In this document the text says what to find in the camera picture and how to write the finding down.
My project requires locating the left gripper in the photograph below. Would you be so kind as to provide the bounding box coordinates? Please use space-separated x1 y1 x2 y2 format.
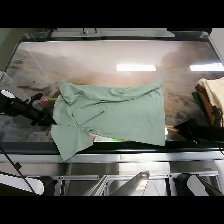
30 110 52 127

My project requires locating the pale green shirt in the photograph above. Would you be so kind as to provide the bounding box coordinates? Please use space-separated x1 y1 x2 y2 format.
49 79 167 163

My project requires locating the dark green garment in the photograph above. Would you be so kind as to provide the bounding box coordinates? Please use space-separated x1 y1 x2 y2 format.
191 91 224 128

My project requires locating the brown garment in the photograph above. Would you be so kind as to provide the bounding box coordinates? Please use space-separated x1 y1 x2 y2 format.
194 83 218 126

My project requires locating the cream garment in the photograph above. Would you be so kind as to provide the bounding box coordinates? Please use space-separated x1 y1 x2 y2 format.
196 77 224 118

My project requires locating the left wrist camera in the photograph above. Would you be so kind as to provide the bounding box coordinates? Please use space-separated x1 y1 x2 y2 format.
29 92 45 105

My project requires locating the black cable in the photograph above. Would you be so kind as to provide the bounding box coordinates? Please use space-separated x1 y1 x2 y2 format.
0 145 37 195

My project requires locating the silver frame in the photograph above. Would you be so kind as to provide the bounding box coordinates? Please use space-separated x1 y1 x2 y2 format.
0 151 224 197

